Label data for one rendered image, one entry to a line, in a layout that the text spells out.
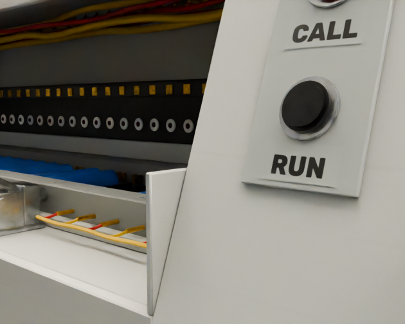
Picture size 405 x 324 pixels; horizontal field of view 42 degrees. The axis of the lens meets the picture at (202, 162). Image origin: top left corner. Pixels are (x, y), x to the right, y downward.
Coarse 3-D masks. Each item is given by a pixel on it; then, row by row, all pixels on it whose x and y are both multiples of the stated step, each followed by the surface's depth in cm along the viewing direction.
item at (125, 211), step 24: (48, 192) 33; (72, 192) 31; (96, 192) 30; (120, 192) 30; (48, 216) 30; (72, 216) 31; (96, 216) 30; (120, 216) 28; (144, 216) 27; (120, 240) 25
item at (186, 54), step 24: (144, 24) 56; (216, 24) 49; (24, 48) 72; (48, 48) 68; (72, 48) 64; (96, 48) 61; (120, 48) 58; (144, 48) 55; (168, 48) 53; (192, 48) 50; (0, 72) 75; (24, 72) 70; (48, 72) 66; (72, 72) 63; (96, 72) 60; (120, 72) 57; (144, 72) 54; (168, 72) 52; (192, 72) 50
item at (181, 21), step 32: (0, 0) 36; (32, 0) 33; (64, 0) 50; (96, 0) 50; (128, 0) 44; (160, 0) 40; (192, 0) 42; (224, 0) 40; (0, 32) 56; (32, 32) 56; (64, 32) 52; (96, 32) 54; (128, 32) 51
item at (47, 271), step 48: (0, 144) 64; (48, 144) 57; (96, 144) 51; (144, 144) 47; (0, 240) 29; (48, 240) 29; (96, 240) 29; (0, 288) 26; (48, 288) 23; (96, 288) 21; (144, 288) 21
